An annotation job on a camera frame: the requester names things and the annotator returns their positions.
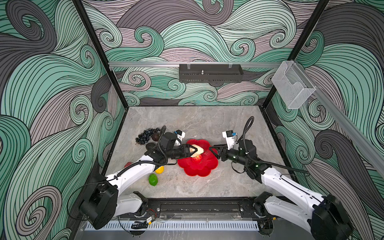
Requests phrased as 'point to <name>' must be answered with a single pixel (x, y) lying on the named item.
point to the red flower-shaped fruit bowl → (201, 165)
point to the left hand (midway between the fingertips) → (194, 150)
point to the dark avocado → (149, 145)
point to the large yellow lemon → (160, 170)
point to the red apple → (198, 158)
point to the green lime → (153, 179)
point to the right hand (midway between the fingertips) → (211, 148)
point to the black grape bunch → (144, 136)
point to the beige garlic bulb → (200, 150)
